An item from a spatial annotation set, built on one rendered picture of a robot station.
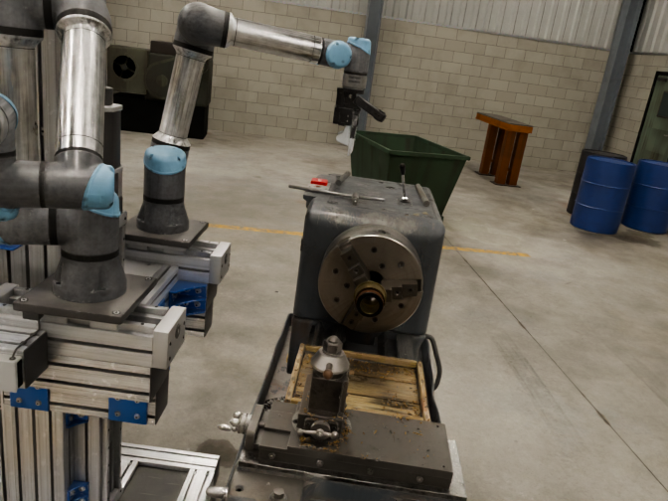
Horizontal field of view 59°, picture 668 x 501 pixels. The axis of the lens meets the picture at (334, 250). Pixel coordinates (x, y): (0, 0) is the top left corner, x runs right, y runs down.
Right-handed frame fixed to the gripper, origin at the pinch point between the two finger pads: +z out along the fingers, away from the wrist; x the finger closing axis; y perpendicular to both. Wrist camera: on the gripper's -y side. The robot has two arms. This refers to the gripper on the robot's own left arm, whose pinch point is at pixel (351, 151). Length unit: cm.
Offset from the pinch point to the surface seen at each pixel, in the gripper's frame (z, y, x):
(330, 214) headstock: 18.3, 3.6, 14.6
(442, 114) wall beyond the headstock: 62, -142, -999
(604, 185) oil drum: 83, -297, -534
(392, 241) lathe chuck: 19.0, -15.9, 31.7
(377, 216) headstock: 17.1, -11.2, 13.2
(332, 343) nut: 24, -4, 90
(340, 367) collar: 28, -6, 91
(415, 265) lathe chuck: 25.5, -23.7, 31.7
